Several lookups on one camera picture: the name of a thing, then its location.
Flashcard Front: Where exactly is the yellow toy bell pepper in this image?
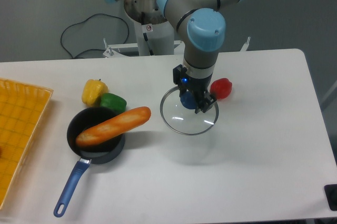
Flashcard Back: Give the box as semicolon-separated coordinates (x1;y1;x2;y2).
82;79;108;106

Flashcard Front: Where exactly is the dark pot blue handle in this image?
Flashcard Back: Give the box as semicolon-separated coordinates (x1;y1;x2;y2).
54;107;125;218

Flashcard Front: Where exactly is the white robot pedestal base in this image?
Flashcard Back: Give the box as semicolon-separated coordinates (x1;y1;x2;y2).
102;0;195;58

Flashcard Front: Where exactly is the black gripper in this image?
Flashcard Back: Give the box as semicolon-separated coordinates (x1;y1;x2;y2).
173;64;216;114

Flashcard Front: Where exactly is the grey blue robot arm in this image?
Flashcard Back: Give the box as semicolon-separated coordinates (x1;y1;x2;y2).
106;0;243;113

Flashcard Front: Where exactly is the yellow plastic basket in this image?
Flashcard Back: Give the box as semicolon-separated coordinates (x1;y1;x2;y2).
1;78;53;208

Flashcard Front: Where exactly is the toy baguette bread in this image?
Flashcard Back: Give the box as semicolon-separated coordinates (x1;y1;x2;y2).
75;106;151;148

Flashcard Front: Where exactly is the black cable on floor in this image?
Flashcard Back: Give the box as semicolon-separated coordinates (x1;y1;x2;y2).
60;13;130;59

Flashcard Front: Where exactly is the green toy bell pepper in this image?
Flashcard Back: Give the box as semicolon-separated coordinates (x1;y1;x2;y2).
100;93;127;113

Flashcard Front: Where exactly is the black device at table edge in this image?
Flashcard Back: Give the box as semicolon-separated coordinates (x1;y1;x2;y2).
324;184;337;211

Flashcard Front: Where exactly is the glass pot lid blue knob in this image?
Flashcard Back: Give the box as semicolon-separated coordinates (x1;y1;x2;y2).
160;86;219;135

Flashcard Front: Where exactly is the red toy bell pepper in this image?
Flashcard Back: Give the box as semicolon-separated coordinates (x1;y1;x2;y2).
210;78;232;100

